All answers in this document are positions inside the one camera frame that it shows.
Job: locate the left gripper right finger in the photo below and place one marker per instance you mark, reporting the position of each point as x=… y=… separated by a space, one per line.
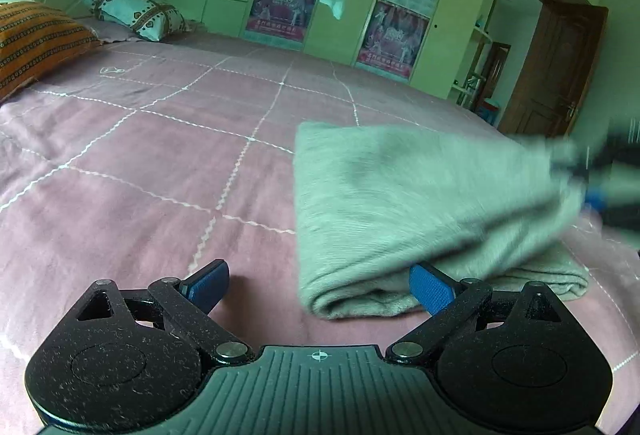
x=450 y=303

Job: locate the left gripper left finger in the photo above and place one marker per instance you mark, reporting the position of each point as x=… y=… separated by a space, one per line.
x=185 y=306

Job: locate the grey pants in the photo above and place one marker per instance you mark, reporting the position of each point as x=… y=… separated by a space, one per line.
x=372 y=202

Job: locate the pink quilted bedspread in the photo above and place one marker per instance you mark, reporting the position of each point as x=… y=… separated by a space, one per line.
x=145 y=160

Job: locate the brown wooden door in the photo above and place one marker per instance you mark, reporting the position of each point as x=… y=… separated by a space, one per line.
x=557 y=71

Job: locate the orange patterned pillow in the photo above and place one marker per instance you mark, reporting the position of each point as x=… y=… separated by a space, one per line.
x=35 y=40

